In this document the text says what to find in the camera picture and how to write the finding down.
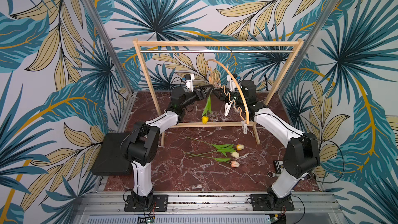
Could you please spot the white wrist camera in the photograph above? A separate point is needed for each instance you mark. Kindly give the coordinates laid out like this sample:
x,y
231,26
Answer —
x,y
189,79
231,84

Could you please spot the grey clothespin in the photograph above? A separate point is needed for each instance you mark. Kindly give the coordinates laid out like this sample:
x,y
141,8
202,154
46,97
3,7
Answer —
x,y
244,126

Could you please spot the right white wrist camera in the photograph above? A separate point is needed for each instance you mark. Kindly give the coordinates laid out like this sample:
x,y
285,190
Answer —
x,y
231,84

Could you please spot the white tulip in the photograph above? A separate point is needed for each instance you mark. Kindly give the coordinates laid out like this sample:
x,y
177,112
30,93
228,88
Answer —
x,y
215,154

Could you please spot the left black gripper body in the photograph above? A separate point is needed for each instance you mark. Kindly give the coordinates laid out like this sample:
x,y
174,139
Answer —
x,y
200,97

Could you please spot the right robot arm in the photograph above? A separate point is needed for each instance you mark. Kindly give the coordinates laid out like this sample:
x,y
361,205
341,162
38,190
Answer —
x,y
302,150

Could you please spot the tan wavy clothes hanger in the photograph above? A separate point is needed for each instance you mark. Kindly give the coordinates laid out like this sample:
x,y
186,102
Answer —
x,y
239,93

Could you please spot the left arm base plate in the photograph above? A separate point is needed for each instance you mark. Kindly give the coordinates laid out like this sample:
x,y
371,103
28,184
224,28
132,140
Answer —
x,y
157,203

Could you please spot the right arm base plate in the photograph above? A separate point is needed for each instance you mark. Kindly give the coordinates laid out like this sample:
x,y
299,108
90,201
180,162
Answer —
x,y
266,202

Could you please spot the white clothespin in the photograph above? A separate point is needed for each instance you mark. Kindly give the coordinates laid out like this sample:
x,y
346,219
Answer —
x,y
227,108

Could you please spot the silver wrench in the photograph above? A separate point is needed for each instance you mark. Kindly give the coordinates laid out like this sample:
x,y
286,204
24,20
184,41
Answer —
x,y
271,174

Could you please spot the wooden clothes rack frame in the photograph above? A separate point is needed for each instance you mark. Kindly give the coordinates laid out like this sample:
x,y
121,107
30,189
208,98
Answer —
x,y
296,46

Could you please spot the pink tulip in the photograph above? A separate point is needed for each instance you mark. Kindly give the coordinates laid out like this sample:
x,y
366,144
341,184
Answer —
x,y
232,163

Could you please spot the yellow tulip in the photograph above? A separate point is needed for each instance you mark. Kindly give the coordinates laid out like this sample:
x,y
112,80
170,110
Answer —
x,y
207,110

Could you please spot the black case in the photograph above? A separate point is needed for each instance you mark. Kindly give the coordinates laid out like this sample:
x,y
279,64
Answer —
x,y
110,161

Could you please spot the metal rack rod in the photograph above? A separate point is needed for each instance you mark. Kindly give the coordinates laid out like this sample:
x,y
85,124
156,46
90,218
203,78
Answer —
x,y
215,51

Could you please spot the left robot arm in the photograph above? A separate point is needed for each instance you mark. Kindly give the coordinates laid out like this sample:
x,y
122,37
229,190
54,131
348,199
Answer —
x,y
141,145

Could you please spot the small black box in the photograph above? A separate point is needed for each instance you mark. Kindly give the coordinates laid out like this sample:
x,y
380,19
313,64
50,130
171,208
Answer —
x,y
279,166

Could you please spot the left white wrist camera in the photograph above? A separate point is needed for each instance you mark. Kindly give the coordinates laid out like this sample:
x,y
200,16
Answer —
x,y
189,79

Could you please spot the aluminium front rail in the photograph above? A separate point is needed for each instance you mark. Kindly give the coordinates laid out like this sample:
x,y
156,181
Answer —
x,y
189,207

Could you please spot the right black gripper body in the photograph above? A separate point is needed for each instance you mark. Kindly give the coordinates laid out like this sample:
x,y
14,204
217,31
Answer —
x,y
227,95

